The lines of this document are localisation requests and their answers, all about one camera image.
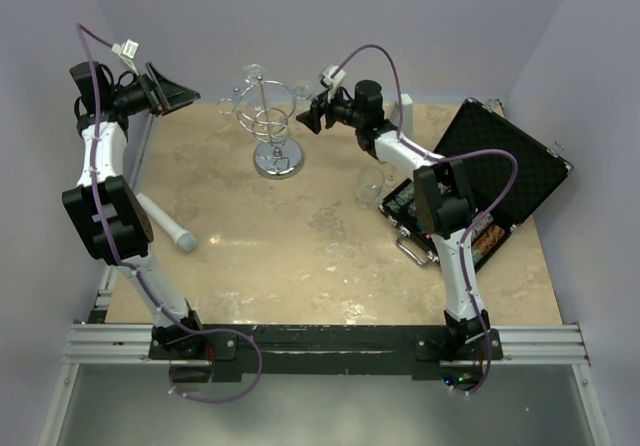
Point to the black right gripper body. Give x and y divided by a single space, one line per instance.
342 110

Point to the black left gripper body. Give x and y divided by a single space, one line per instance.
135 98

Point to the tall clear flute glass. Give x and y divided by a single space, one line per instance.
304 90

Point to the ribbed clear glass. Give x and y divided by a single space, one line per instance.
369 187

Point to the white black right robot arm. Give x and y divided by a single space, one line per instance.
444 201

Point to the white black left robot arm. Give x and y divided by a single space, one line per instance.
110 220

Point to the chrome wine glass rack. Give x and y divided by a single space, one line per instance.
267 111

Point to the white metronome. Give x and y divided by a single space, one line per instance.
401 115

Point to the black poker chip case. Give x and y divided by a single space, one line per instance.
474 128

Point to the white grey microphone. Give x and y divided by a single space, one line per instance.
182 238

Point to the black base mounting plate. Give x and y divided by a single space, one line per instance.
418 351

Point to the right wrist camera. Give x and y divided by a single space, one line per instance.
332 77

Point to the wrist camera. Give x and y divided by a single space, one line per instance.
332 77
126 52

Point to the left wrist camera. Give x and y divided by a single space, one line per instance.
126 52

